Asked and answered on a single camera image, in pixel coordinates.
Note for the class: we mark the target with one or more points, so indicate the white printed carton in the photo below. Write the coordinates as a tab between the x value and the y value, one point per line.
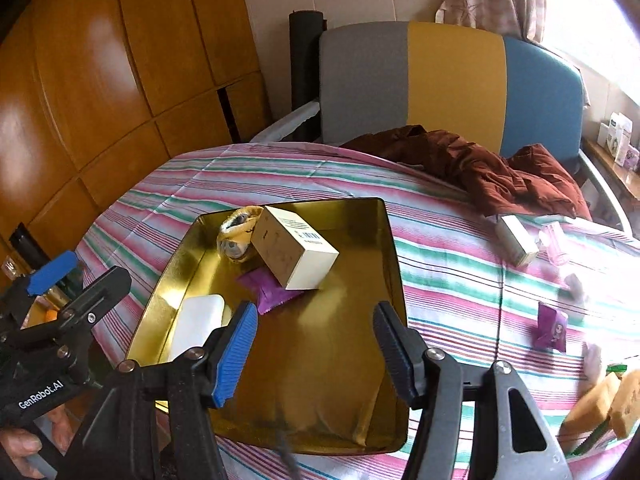
614	132

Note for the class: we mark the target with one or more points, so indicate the wooden desk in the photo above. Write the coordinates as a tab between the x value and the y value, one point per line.
622	185

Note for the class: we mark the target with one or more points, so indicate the yellow patterned pouch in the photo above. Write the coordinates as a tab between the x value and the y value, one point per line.
234	240

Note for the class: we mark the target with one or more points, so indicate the window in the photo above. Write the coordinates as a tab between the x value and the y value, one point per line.
595	15

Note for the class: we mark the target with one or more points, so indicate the person's left hand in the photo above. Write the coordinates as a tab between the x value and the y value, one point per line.
17	447

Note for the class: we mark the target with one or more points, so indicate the grey yellow blue headboard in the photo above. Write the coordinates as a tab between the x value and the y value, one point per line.
450	75

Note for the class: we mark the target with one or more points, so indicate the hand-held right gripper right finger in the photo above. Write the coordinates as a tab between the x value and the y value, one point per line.
395	355

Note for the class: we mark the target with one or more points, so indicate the white cardboard box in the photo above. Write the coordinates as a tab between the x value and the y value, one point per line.
295	260

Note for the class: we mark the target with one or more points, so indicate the brown cloth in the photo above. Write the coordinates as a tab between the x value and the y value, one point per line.
490	170

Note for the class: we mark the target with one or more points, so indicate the black rolled mat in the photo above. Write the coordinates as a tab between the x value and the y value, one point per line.
302	60

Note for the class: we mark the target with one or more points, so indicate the striped bed sheet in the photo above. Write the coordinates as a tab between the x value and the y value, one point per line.
450	270

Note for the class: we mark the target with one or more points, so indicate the wooden wardrobe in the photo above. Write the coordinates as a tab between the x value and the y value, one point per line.
100	85

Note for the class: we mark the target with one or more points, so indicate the purple snack packet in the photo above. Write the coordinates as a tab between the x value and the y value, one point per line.
550	327
267	292

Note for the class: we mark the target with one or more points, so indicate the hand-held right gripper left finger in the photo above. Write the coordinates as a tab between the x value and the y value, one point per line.
235	355

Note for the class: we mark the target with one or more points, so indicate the black tube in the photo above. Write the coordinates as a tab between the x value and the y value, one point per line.
25	242

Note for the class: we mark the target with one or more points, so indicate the pink perfume bottle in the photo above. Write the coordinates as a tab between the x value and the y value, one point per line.
555	245

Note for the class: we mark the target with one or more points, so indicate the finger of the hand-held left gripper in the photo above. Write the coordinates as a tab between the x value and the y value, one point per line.
102	292
50	271

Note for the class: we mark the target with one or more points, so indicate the white soap bar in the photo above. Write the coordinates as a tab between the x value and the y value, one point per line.
197	322

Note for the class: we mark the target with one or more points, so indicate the wooden board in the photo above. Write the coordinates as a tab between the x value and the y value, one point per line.
310	360

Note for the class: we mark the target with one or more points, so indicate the small white box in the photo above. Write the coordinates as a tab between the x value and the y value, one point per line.
515	240

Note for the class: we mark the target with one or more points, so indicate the bubble wrap wad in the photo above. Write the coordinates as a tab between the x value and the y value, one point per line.
592	362
574	287

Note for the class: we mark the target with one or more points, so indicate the purple tissue box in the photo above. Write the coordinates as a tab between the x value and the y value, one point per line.
629	156

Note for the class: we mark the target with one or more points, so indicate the white bed rail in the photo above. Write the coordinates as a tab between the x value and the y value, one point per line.
607	190
287	122

